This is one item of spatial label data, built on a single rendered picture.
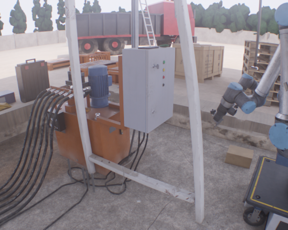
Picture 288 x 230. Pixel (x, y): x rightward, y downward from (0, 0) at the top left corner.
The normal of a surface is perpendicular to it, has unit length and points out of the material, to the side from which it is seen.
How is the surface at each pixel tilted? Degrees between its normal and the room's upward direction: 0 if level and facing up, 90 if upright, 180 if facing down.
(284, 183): 0
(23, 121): 90
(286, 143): 95
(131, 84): 90
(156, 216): 0
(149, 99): 90
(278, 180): 0
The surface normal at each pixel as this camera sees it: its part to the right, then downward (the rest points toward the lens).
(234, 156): -0.51, 0.32
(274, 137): -0.87, 0.26
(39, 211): 0.00, -0.92
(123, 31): 0.39, 0.35
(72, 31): 0.83, 0.23
